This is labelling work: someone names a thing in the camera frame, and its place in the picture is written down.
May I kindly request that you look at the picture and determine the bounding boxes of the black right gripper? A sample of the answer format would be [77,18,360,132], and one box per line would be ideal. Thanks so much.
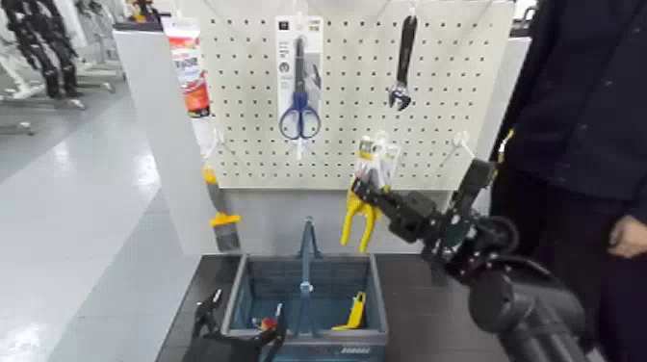
[351,176,477,269]

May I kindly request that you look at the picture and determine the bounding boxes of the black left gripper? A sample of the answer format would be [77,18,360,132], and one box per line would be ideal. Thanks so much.
[181,288,287,362]

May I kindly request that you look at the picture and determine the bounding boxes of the yellow pliers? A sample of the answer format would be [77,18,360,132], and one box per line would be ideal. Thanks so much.
[340,132,401,255]

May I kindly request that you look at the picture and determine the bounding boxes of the teal plastic crate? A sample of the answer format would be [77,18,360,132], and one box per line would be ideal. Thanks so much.
[220,252,390,362]

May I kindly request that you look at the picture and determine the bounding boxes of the person's bare hand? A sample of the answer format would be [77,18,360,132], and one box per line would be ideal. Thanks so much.
[608,214,647,260]

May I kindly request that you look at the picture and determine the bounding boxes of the small red orange tool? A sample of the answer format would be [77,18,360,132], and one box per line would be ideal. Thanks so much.
[254,315,280,334]

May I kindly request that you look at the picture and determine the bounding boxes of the paint brush with orange ferrule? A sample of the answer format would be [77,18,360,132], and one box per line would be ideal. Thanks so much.
[201,167,243,253]

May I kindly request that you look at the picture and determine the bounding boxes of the blue scissors on card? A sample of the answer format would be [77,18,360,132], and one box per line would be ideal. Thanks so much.
[274,14,324,142]

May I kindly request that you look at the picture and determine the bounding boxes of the yellow plastic tool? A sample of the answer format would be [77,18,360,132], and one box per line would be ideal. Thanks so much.
[331,291,368,332]

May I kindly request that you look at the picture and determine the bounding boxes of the beige perforated pegboard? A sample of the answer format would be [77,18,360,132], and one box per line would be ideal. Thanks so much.
[199,0,517,192]

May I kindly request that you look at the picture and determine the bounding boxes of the black adjustable wrench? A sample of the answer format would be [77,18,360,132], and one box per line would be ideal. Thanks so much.
[388,14,420,113]

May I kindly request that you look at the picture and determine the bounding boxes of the white display stand panel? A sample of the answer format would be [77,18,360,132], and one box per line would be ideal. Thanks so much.
[113,29,531,256]

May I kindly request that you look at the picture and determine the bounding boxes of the red white sealant tube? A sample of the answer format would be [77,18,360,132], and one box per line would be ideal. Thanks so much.
[161,17,218,158]

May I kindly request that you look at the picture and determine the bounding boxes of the person in dark clothes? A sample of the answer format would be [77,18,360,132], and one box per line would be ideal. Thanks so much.
[489,0,647,362]

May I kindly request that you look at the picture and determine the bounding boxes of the yellow black object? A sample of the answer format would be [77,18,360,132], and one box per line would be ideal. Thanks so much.
[126,0,159,24]

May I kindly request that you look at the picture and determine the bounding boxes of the white robot on stand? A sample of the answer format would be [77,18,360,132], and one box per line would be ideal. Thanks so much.
[0,38,46,101]

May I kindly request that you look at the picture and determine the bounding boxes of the black robot on stand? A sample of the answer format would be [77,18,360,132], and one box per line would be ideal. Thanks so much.
[1,0,82,100]

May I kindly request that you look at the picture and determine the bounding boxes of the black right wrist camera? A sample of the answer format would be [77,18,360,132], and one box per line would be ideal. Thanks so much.
[453,159,500,215]

